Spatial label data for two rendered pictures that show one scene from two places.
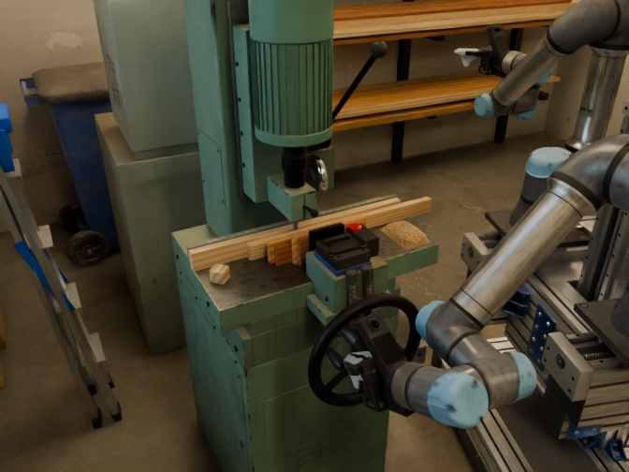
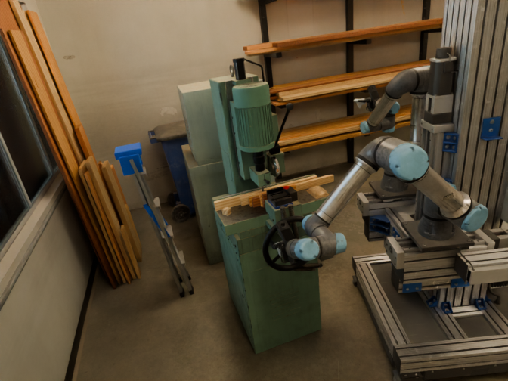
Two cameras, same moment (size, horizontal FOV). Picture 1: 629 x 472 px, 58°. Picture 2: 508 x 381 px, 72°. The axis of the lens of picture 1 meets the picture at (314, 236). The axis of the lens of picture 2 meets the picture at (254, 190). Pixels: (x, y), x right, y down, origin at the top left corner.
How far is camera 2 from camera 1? 0.52 m
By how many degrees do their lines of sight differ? 12
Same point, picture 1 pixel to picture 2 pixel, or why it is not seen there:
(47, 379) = (159, 275)
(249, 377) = (241, 259)
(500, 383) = (326, 243)
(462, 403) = (306, 249)
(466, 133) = not seen: hidden behind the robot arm
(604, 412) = (416, 276)
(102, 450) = (184, 307)
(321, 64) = (264, 115)
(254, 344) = (242, 243)
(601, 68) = (416, 104)
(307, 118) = (260, 139)
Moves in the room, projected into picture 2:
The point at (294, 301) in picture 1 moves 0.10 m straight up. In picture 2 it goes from (259, 222) to (257, 205)
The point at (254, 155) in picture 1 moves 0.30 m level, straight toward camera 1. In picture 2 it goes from (242, 158) to (236, 180)
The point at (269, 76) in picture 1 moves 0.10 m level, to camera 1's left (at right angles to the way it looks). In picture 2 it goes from (242, 122) to (221, 124)
